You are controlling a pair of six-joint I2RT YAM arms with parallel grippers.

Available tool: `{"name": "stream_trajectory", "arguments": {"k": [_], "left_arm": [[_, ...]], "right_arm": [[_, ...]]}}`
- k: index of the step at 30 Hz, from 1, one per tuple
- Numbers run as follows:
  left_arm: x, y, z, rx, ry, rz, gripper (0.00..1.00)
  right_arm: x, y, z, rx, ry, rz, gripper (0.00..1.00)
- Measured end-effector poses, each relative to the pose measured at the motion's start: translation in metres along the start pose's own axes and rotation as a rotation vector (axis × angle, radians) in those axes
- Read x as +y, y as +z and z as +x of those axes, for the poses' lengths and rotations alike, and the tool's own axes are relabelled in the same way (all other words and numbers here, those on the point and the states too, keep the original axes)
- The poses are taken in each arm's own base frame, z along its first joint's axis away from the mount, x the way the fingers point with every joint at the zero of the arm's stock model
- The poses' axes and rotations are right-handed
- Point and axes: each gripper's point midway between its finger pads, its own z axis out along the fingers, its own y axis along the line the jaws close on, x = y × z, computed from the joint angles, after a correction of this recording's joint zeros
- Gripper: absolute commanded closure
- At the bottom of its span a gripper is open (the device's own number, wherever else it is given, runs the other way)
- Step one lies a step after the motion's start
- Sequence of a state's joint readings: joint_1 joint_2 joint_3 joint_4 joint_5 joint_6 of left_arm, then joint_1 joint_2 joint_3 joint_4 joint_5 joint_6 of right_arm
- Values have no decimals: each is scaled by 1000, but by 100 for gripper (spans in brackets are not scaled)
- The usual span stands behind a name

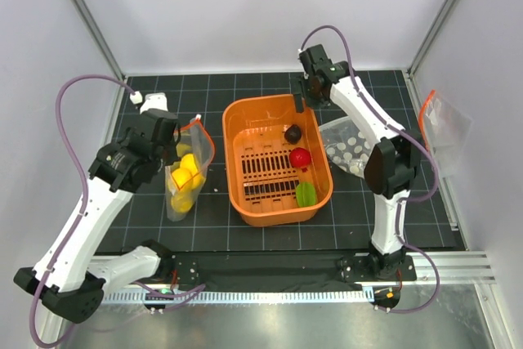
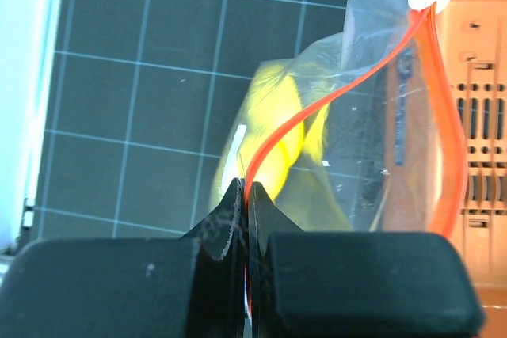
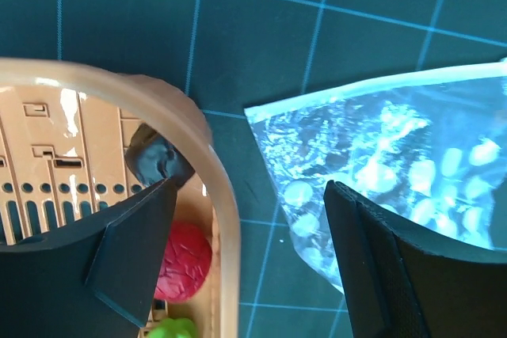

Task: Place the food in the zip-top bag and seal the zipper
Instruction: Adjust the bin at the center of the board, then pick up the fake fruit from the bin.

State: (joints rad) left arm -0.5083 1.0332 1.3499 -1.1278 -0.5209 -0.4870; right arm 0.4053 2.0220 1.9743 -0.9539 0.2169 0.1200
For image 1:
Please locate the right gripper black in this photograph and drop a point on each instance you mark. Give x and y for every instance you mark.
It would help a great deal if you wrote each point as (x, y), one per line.
(297, 89)

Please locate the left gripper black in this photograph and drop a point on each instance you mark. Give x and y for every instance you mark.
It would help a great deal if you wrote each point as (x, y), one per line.
(173, 154)

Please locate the yellow lemon toy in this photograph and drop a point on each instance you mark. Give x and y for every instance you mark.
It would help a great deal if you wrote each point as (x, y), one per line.
(190, 162)

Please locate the dark brown fruit toy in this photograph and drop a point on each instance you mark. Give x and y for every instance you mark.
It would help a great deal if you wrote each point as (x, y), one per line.
(293, 134)

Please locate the single clear zip bag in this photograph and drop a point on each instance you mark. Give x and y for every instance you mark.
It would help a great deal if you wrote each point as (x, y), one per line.
(196, 140)

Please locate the yellow mango toy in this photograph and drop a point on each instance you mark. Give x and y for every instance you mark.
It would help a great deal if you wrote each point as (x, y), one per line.
(182, 179)

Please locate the red apple toy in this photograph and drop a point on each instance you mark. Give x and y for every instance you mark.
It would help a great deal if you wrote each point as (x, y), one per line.
(300, 158)

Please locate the yellow pear toy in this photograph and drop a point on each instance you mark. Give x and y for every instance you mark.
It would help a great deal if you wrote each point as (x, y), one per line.
(181, 202)

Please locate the clear zip bags stack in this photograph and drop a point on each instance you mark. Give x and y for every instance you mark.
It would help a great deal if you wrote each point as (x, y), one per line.
(345, 145)

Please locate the orange plastic basket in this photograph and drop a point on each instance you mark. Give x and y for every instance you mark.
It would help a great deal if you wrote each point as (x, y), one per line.
(261, 180)

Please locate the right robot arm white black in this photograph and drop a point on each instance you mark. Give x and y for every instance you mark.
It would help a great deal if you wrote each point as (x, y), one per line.
(394, 158)

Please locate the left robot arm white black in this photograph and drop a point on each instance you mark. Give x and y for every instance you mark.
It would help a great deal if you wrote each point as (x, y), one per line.
(65, 280)

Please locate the green fruit toy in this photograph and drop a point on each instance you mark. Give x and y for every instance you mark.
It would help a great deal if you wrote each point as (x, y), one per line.
(305, 195)

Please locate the black grid mat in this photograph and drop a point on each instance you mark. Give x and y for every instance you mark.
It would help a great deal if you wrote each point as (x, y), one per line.
(345, 222)

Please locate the zip bag on right wall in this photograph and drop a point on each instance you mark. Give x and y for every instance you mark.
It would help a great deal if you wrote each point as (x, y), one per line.
(445, 130)

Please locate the white slotted cable duct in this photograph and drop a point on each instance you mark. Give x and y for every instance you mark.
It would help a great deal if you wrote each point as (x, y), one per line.
(139, 296)

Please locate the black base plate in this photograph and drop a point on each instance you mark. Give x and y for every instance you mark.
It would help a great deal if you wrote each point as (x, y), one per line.
(278, 271)

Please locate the left aluminium frame post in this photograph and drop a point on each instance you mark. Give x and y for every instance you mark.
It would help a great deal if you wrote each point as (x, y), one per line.
(97, 36)

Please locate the aluminium frame post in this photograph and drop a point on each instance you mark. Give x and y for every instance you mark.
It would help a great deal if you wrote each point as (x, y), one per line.
(436, 26)
(97, 36)

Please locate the right aluminium frame post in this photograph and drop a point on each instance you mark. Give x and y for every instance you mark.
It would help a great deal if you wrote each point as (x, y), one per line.
(436, 26)

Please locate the aluminium rail profile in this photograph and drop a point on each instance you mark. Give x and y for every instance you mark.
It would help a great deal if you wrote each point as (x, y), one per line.
(454, 267)

